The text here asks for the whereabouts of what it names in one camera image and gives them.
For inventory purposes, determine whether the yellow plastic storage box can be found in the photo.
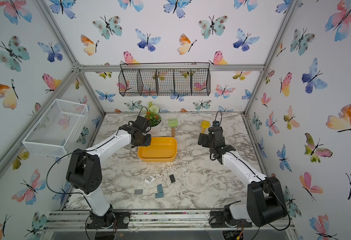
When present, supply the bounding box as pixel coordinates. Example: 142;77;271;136
137;137;177;163

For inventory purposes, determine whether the white label eraser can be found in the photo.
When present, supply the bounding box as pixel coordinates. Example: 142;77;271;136
144;176;155;185

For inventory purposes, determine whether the black eraser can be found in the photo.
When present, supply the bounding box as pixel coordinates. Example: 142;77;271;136
169;175;176;183

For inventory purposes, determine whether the grey eraser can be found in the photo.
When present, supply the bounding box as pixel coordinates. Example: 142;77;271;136
134;189;143;195

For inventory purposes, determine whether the teal eraser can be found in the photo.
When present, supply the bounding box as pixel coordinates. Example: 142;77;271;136
157;184;163;193
155;192;164;199

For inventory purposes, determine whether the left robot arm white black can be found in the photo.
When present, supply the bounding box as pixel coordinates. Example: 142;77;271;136
66;116;151;229

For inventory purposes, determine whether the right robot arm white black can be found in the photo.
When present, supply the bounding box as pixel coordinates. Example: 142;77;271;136
198;126;290;227

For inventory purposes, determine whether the yellow toy shovel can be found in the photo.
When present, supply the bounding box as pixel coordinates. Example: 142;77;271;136
200;120;210;134

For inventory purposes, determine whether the potted plant white pot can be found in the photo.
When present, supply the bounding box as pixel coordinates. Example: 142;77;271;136
145;102;162;136

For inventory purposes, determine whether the green toy rake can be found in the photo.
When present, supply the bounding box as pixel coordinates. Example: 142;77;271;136
168;118;178;138

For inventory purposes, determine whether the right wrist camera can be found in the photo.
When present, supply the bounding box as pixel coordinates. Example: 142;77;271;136
212;121;220;127

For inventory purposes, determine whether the black wire wall basket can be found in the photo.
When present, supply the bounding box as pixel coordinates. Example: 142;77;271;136
117;62;211;97

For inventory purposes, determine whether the white mesh wall basket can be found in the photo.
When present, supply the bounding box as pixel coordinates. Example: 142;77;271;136
22;99;88;157

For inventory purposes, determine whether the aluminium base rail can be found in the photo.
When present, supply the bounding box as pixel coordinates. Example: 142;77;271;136
43;209;296;232

